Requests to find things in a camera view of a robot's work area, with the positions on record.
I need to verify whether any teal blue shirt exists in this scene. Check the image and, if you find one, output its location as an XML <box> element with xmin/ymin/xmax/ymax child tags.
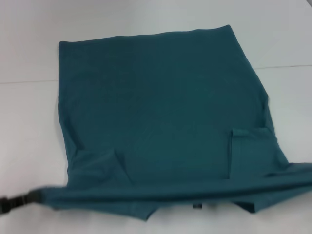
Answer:
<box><xmin>40</xmin><ymin>24</ymin><xmax>312</xmax><ymax>216</ymax></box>

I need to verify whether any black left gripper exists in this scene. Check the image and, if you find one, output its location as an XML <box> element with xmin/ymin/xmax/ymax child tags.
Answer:
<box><xmin>0</xmin><ymin>188</ymin><xmax>46</xmax><ymax>215</ymax></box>

